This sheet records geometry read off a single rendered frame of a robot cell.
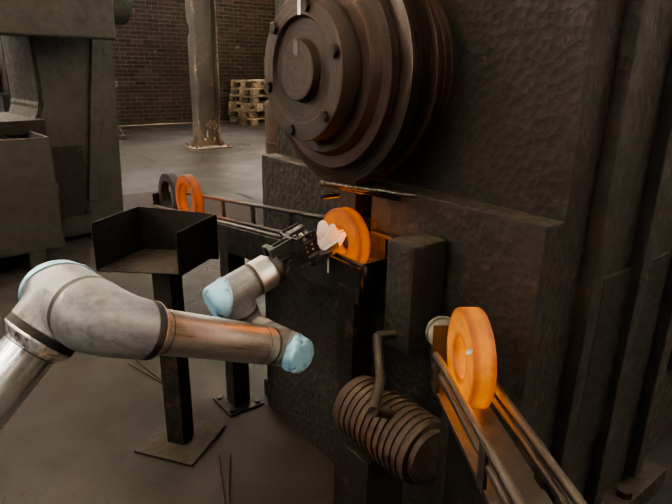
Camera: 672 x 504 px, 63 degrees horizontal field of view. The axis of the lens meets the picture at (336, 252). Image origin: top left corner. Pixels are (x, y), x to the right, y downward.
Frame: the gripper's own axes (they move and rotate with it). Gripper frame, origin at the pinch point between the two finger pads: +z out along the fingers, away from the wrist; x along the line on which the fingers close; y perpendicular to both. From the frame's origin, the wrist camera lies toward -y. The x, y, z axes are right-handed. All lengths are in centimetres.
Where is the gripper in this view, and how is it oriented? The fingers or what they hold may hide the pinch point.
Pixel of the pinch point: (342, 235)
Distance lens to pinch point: 129.8
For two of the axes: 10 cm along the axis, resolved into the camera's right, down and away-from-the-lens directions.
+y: -2.3, -8.5, -4.8
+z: 7.6, -4.6, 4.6
